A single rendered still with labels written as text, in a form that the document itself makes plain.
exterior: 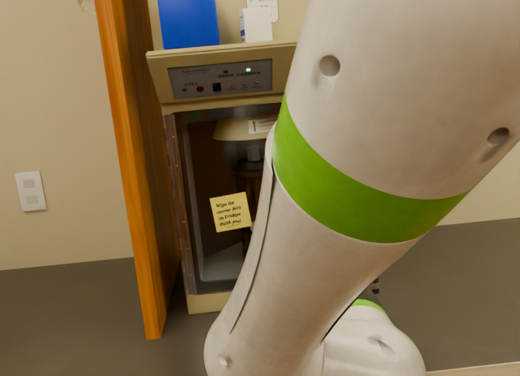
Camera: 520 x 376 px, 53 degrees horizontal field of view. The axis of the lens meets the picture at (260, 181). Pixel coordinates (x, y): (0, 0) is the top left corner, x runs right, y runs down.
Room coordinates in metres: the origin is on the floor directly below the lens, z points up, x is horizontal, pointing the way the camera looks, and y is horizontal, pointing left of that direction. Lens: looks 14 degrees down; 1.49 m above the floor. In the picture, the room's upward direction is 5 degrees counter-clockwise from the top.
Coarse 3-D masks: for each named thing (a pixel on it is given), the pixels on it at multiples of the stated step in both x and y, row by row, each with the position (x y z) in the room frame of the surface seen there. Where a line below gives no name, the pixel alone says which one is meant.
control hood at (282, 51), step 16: (192, 48) 0.96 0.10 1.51; (208, 48) 0.96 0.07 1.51; (224, 48) 0.96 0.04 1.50; (240, 48) 0.96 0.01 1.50; (256, 48) 0.96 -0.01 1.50; (272, 48) 0.96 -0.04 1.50; (288, 48) 0.97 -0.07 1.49; (160, 64) 0.97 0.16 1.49; (176, 64) 0.97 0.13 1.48; (192, 64) 0.97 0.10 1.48; (208, 64) 0.98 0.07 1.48; (272, 64) 0.99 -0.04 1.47; (288, 64) 1.00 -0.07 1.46; (160, 80) 1.00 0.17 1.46; (272, 80) 1.02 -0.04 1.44; (160, 96) 1.03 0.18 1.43; (224, 96) 1.04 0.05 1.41; (240, 96) 1.05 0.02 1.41
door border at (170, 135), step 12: (168, 120) 1.06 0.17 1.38; (168, 132) 1.06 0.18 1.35; (168, 156) 1.05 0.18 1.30; (180, 168) 1.06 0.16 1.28; (180, 180) 1.06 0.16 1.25; (180, 192) 1.06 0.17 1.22; (180, 204) 1.06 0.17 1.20; (180, 216) 1.06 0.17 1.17; (180, 228) 1.06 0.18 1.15; (180, 252) 1.05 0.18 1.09; (192, 264) 1.06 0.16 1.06; (192, 276) 1.06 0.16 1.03; (192, 288) 1.06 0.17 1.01
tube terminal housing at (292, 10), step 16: (224, 0) 1.07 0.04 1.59; (240, 0) 1.07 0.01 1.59; (288, 0) 1.08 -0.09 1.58; (304, 0) 1.08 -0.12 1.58; (224, 16) 1.07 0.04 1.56; (288, 16) 1.08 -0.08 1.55; (304, 16) 1.08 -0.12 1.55; (160, 32) 1.07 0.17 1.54; (224, 32) 1.07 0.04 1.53; (240, 32) 1.07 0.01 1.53; (272, 32) 1.08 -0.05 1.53; (288, 32) 1.08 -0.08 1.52; (160, 48) 1.07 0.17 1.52; (256, 96) 1.07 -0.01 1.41; (272, 96) 1.08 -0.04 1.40; (192, 304) 1.07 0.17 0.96; (208, 304) 1.07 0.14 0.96; (224, 304) 1.07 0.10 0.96
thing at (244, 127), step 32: (192, 128) 1.06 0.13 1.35; (224, 128) 1.06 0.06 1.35; (256, 128) 1.06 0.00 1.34; (192, 160) 1.06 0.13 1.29; (224, 160) 1.06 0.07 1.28; (256, 160) 1.06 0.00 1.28; (192, 192) 1.06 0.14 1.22; (224, 192) 1.06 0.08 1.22; (256, 192) 1.06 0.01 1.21; (192, 224) 1.06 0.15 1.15; (192, 256) 1.06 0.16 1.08; (224, 256) 1.06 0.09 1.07; (224, 288) 1.06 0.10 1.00
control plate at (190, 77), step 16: (224, 64) 0.98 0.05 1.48; (240, 64) 0.98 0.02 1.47; (256, 64) 0.99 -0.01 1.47; (176, 80) 1.00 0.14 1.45; (192, 80) 1.00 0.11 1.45; (208, 80) 1.01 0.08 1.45; (224, 80) 1.01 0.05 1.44; (240, 80) 1.01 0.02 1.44; (256, 80) 1.02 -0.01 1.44; (176, 96) 1.03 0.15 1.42; (192, 96) 1.03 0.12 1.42; (208, 96) 1.04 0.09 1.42
